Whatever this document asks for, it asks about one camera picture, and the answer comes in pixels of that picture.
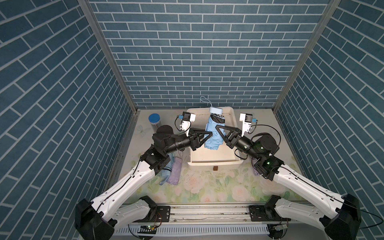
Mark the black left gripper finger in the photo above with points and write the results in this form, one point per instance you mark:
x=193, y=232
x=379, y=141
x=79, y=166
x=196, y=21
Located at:
x=197, y=143
x=200, y=133

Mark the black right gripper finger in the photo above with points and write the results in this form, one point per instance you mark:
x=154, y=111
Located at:
x=221, y=130
x=235, y=130

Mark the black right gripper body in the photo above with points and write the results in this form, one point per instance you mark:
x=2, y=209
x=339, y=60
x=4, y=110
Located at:
x=236, y=140

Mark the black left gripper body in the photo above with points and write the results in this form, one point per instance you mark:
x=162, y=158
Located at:
x=190, y=139

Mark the white pull-out drawer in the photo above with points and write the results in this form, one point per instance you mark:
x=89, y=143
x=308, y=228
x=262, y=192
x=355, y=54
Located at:
x=204, y=159

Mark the light blue umbrella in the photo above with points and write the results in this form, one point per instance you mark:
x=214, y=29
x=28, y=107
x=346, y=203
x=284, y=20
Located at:
x=167, y=170
x=216, y=118

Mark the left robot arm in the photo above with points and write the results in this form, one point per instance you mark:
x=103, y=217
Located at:
x=99, y=218

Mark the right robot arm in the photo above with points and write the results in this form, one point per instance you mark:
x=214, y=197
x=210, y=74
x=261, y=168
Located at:
x=337, y=215

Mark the floral table mat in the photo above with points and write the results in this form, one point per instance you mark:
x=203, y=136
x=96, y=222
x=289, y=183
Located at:
x=226, y=186

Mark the blue-lid clear straw canister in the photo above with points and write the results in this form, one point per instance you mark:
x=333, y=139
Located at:
x=155, y=121

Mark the green circuit board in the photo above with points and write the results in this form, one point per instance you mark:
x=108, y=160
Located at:
x=147, y=230

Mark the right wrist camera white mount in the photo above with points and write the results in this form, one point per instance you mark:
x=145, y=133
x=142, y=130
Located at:
x=247, y=122

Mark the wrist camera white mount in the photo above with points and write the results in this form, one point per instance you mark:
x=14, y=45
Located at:
x=186, y=121
x=247, y=122

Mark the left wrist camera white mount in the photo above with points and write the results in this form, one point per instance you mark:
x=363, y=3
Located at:
x=186, y=121

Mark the metal linear rail base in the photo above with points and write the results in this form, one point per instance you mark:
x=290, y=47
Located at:
x=178, y=220

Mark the metal corner frame post right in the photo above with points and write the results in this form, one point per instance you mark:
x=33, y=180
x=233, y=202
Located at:
x=315, y=36

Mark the metal corner frame post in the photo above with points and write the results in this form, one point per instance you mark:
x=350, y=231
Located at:
x=95, y=26
x=315, y=36

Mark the metal corner frame post left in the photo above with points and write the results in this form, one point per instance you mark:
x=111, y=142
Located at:
x=95, y=26

